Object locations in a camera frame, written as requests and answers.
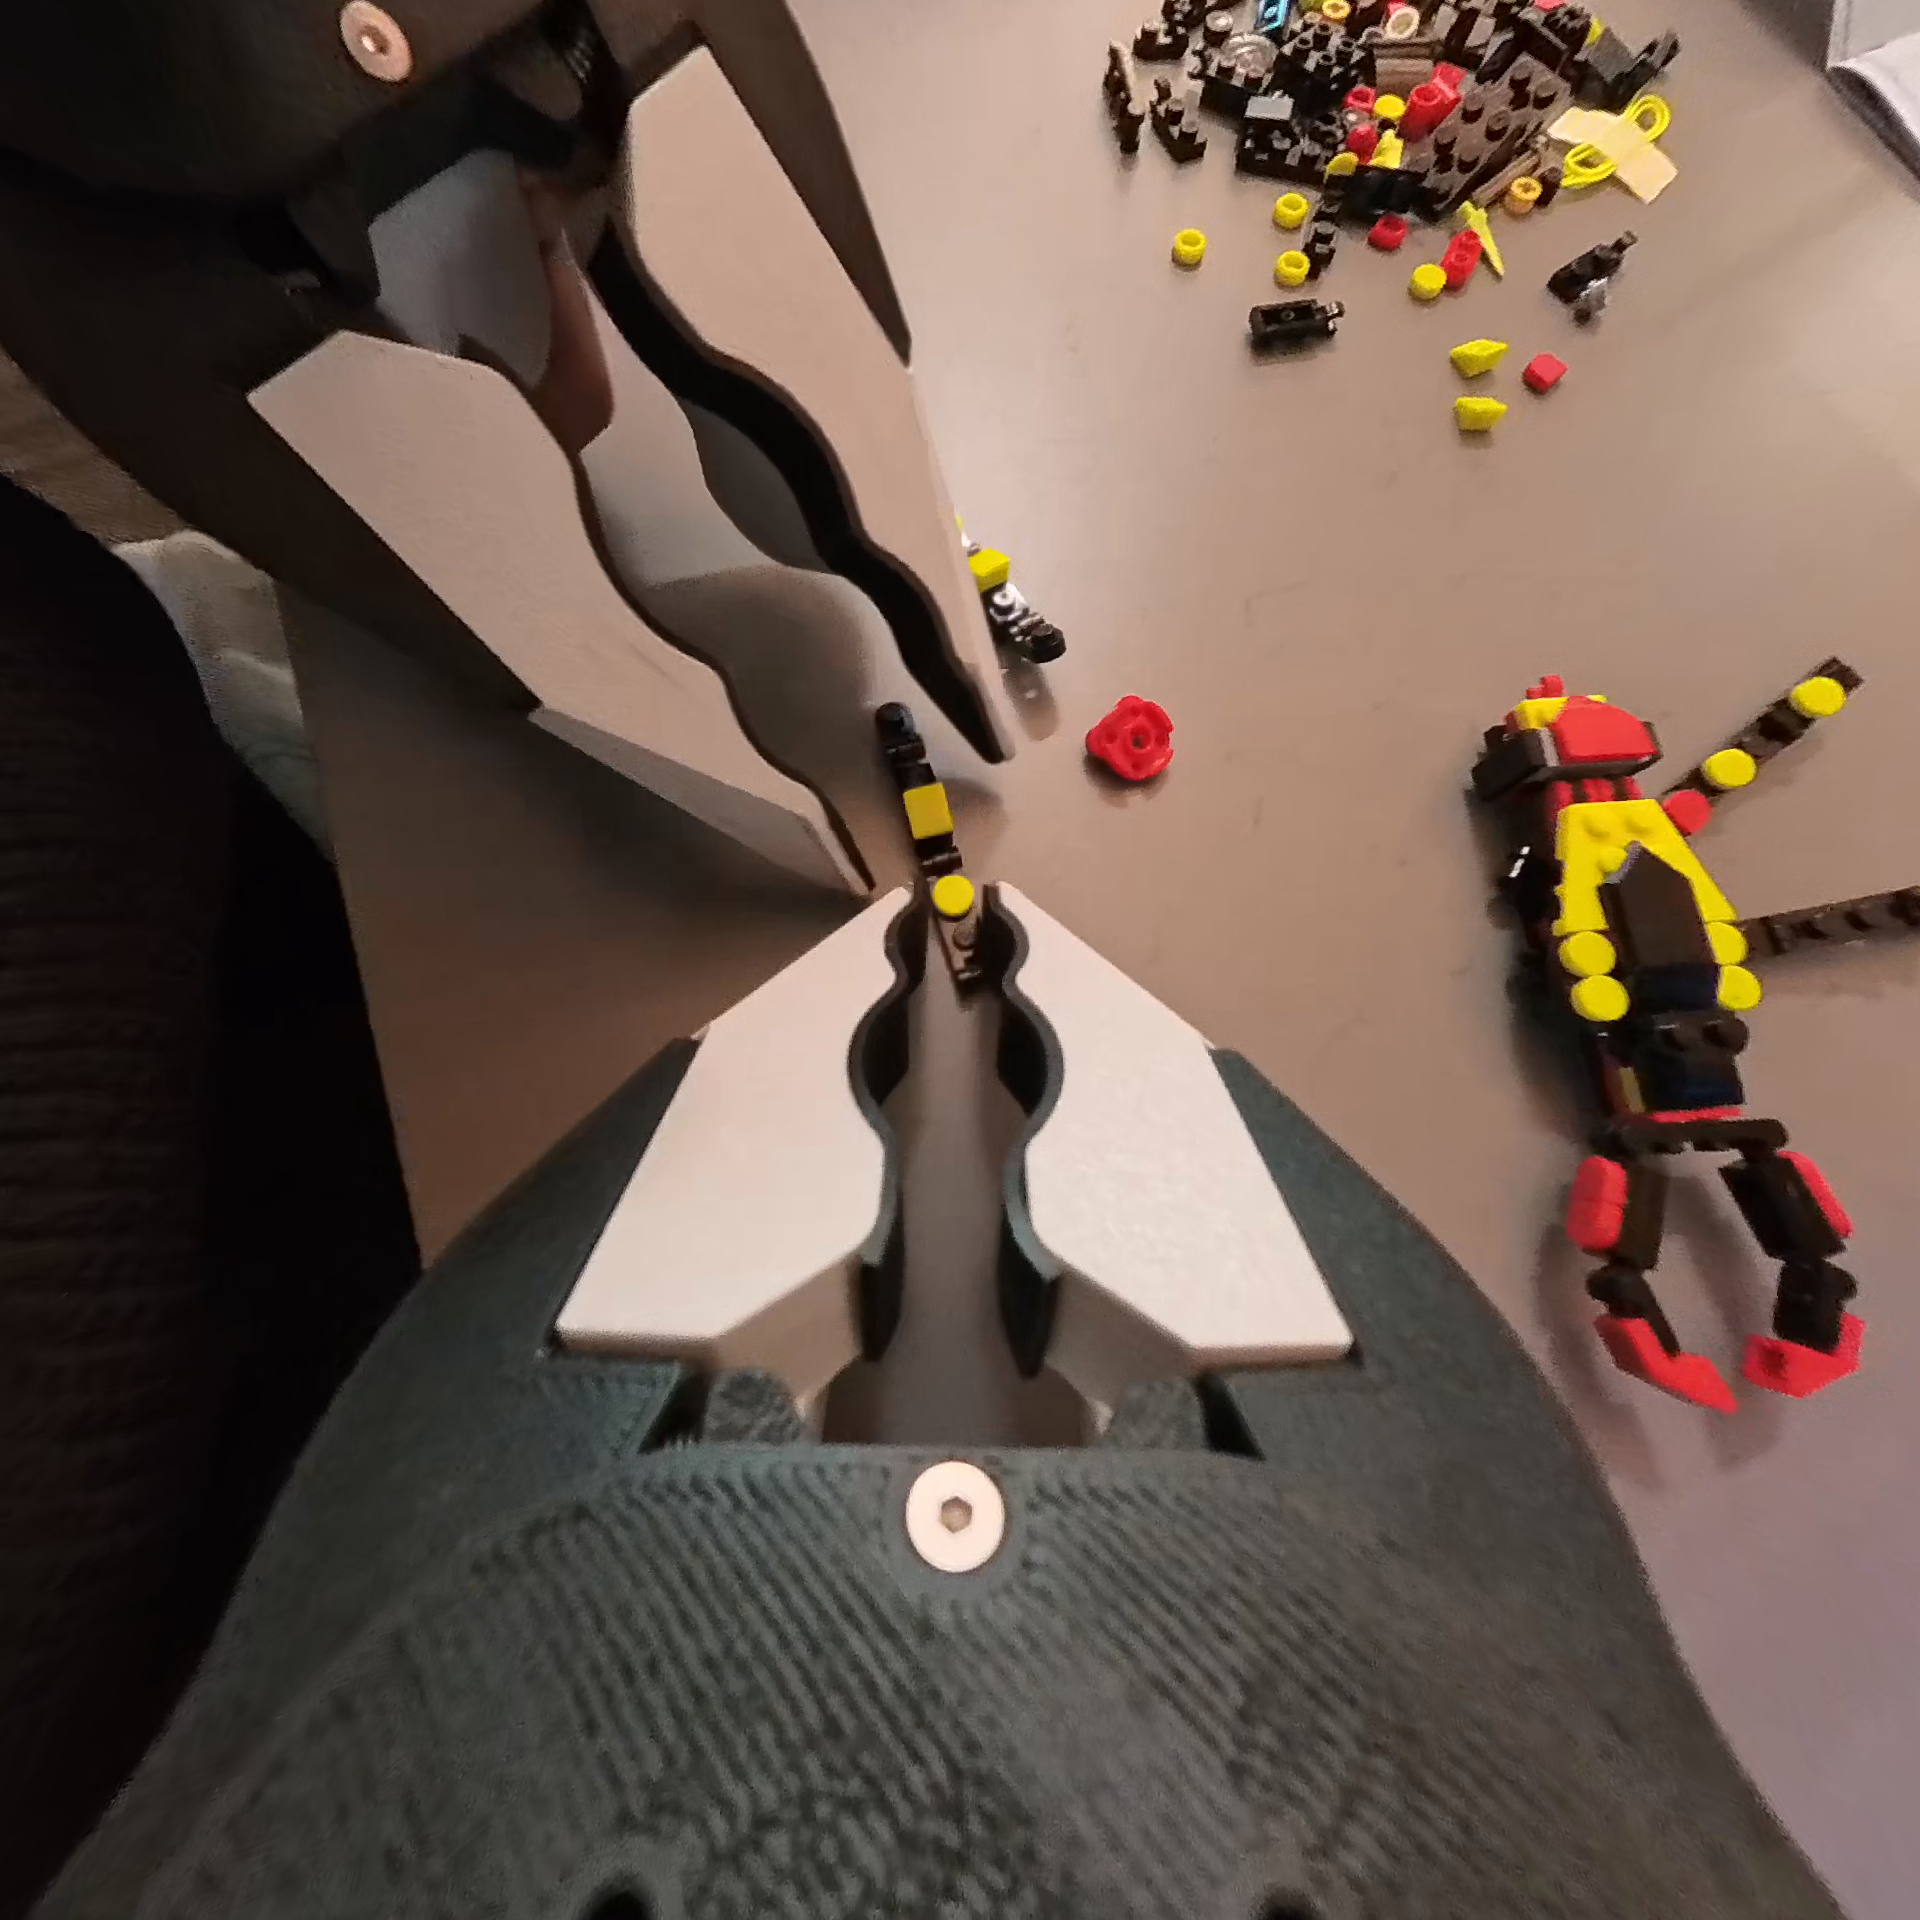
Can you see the instruction booklet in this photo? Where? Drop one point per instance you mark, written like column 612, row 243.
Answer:
column 1883, row 104

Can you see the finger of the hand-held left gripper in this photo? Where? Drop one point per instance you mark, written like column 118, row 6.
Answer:
column 448, row 494
column 783, row 269

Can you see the pile of loose lego pieces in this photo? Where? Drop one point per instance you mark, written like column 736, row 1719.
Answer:
column 1471, row 136

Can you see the red round lego piece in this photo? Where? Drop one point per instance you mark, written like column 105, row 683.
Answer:
column 1127, row 736

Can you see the small yellow slope lego piece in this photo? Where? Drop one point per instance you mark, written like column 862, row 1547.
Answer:
column 1475, row 352
column 1481, row 414

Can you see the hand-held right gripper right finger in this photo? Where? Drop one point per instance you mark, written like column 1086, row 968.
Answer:
column 1184, row 1203

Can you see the black bracket lego piece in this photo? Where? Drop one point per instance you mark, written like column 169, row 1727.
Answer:
column 1294, row 317
column 1122, row 95

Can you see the person's black knit clothing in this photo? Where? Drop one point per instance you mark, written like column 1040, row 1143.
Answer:
column 153, row 1203

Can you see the black clip lego piece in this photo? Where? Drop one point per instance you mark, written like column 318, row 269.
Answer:
column 1590, row 264

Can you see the black yellow lego leg segment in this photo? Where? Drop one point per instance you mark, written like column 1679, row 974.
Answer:
column 926, row 812
column 990, row 566

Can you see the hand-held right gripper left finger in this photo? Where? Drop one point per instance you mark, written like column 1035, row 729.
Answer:
column 736, row 1203

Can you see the black yellow red lego model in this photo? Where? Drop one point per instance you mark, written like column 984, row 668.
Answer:
column 1603, row 838

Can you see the tiny red lego piece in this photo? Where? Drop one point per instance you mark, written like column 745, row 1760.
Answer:
column 1545, row 373

